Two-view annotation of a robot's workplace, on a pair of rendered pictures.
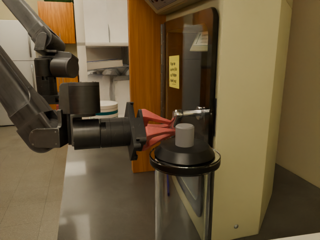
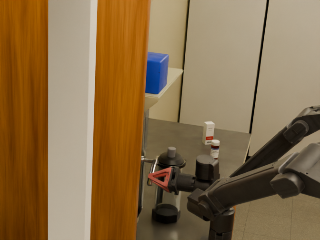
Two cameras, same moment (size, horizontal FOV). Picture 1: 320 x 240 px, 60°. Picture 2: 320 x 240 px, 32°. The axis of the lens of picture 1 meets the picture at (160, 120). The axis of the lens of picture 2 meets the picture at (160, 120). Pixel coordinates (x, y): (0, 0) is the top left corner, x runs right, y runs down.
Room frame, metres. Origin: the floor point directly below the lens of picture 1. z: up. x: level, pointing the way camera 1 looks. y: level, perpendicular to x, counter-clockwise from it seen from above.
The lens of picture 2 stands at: (2.00, 0.78, 1.96)
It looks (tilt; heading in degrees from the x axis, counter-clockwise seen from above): 20 degrees down; 209
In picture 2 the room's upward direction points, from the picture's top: 4 degrees clockwise
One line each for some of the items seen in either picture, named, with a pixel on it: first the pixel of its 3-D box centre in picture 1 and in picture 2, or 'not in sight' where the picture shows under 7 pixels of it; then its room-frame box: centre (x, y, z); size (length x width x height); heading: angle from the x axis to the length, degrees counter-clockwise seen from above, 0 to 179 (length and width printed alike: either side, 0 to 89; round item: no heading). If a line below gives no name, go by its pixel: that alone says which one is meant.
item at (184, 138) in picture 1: (184, 146); (171, 156); (0.40, -0.04, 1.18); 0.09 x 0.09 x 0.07
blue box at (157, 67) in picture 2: not in sight; (146, 71); (0.70, 0.02, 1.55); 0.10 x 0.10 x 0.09; 16
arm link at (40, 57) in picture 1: (46, 67); (220, 216); (0.83, 0.33, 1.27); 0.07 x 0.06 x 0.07; 71
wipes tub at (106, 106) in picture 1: (103, 118); not in sight; (1.22, 0.26, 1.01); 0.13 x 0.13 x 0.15
